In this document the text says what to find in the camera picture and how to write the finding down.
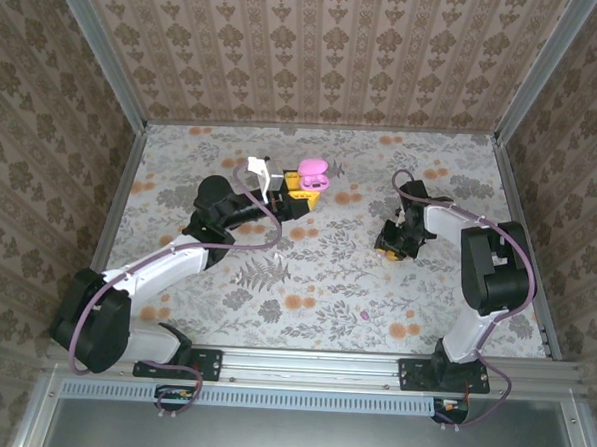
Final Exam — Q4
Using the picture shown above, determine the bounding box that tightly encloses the pink earbud charging case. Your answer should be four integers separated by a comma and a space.
297, 155, 332, 192

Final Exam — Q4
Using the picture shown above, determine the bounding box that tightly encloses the floral patterned table cover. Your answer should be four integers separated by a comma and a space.
89, 114, 559, 366

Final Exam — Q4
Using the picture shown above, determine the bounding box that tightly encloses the grey metal sheet panel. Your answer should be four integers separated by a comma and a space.
10, 363, 597, 447

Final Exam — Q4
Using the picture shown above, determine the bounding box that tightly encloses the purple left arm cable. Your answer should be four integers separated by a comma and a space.
67, 154, 288, 424

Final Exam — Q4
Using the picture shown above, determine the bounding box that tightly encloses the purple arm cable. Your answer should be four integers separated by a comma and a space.
67, 154, 288, 424
378, 168, 540, 433

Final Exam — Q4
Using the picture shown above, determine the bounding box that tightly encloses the aluminium table edge rail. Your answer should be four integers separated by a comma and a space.
89, 120, 150, 276
480, 138, 574, 361

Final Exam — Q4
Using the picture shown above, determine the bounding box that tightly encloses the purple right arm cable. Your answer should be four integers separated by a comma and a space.
378, 168, 540, 433

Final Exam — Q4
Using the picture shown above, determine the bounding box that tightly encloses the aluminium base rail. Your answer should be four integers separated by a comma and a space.
44, 337, 585, 403

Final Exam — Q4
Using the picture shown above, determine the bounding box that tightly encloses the black electronics box with wires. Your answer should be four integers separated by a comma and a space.
153, 383, 202, 414
431, 397, 472, 427

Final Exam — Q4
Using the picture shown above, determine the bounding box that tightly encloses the grey slotted cable duct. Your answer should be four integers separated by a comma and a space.
61, 376, 441, 418

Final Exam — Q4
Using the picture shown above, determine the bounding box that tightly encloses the aluminium frame post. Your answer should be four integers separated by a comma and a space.
492, 0, 597, 150
40, 0, 156, 132

